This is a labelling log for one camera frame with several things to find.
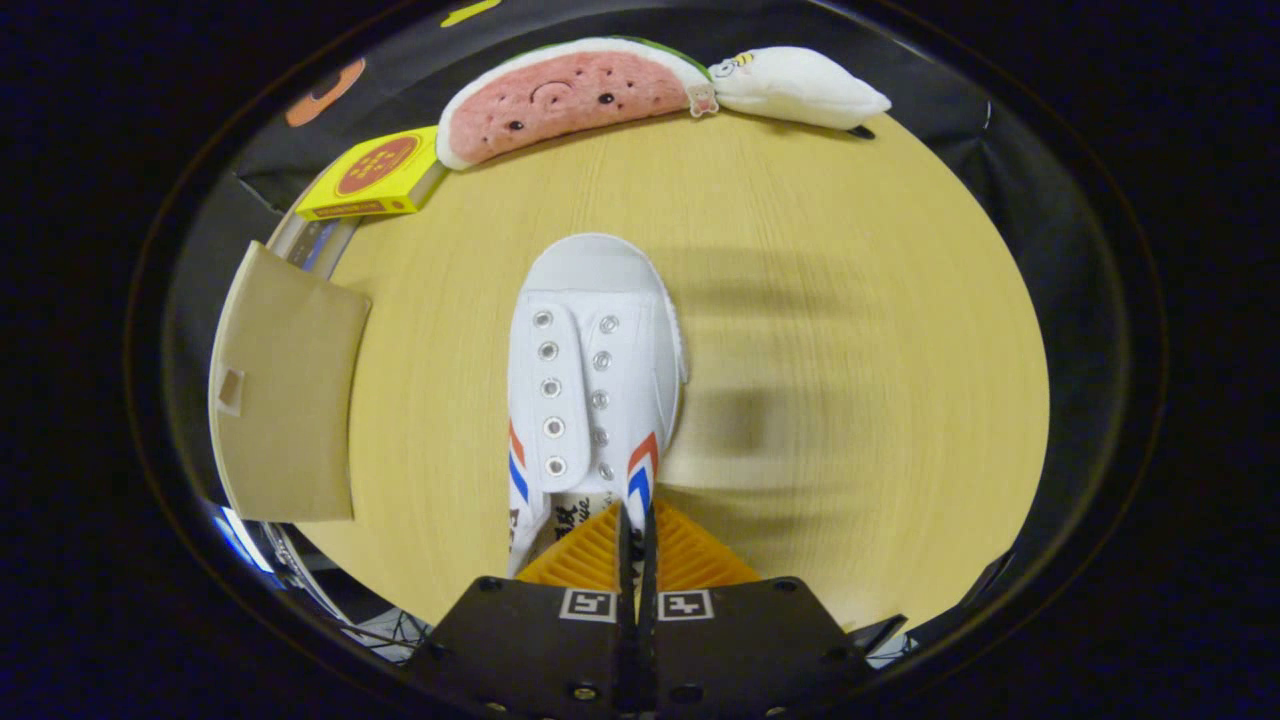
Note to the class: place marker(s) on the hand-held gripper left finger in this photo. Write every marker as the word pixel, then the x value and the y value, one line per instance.
pixel 626 620

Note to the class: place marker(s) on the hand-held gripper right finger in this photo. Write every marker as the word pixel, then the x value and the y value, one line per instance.
pixel 653 640

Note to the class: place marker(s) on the white canvas shoe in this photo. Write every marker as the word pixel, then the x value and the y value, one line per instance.
pixel 590 290

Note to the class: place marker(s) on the black flat object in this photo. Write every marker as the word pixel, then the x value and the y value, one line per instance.
pixel 880 635

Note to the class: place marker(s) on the blue book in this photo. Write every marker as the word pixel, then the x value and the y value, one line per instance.
pixel 312 245

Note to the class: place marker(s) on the yellow book with red circle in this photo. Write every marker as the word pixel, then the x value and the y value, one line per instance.
pixel 375 170

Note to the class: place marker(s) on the watermelon slice plush toy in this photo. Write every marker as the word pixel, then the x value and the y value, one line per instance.
pixel 570 100

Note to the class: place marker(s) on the white plush toy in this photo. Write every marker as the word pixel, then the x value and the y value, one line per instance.
pixel 800 90

